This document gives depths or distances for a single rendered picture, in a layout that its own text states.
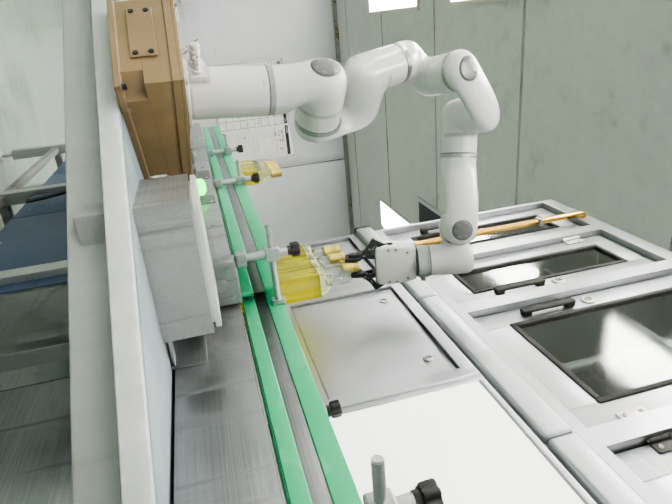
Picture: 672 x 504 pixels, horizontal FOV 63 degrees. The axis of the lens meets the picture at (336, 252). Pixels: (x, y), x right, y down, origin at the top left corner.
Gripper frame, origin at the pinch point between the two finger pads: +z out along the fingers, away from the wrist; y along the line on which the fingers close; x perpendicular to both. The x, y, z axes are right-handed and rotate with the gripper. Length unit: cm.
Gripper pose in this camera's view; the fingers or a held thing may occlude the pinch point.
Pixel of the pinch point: (353, 265)
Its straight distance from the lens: 134.1
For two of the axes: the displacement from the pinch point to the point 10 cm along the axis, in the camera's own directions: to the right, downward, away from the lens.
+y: -0.8, -9.2, -3.9
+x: -0.2, 3.9, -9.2
